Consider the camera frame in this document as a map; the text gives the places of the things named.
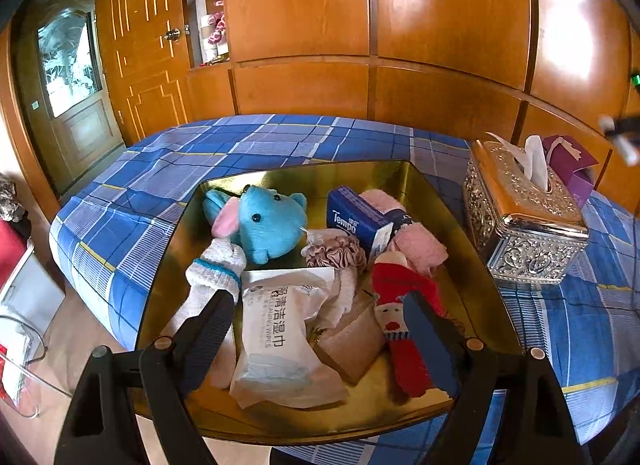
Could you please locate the white wet wipes pack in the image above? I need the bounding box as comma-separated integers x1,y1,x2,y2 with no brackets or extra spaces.
229,266,350,408

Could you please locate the blue tissue packet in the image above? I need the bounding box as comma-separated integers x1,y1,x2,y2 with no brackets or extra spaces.
326,186,413,263

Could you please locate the wooden door with gold lines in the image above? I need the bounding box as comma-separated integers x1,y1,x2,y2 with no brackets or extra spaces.
95,0,193,146

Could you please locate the red sock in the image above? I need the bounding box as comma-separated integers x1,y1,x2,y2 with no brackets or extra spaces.
371,251,453,398

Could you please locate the white blue-striped sock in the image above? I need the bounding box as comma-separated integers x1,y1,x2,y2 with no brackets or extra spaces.
165,239,248,391

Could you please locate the white tissue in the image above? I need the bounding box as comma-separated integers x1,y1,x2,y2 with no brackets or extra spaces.
485,131,551,192

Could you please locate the camouflage cloth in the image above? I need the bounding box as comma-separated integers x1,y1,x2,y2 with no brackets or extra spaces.
0,172,31,223

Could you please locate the red bag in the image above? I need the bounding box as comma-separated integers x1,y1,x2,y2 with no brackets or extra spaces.
0,219,28,291

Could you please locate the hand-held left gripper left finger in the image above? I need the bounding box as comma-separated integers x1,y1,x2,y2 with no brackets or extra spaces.
54,287,236,465

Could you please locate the beige cloth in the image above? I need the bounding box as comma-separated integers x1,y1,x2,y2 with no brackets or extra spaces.
315,302,388,385

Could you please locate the blue elephant plush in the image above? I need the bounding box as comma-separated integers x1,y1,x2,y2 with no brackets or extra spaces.
202,185,308,266

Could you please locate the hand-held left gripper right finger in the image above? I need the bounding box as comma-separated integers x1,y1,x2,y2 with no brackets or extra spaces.
402,289,583,465

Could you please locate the ornate metal tissue box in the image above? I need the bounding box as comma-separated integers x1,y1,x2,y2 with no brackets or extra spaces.
462,139,591,286

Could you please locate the blue plaid bed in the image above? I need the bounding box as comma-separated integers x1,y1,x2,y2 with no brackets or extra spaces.
49,114,640,465

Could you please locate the purple carton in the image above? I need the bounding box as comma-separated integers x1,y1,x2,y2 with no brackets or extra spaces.
542,134,600,208

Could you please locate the wooden wardrobe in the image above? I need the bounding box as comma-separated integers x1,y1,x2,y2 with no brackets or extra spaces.
175,0,640,176

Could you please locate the white storage box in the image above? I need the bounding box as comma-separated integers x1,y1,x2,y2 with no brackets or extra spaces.
0,240,67,341

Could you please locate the clear acrylic stand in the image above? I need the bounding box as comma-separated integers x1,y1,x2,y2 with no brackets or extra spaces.
0,314,48,418

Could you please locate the wooden door with glass pane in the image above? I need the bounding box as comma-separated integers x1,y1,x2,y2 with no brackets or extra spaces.
12,0,126,196

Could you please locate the gold metal box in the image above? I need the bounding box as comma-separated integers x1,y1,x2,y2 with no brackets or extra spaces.
134,160,526,446

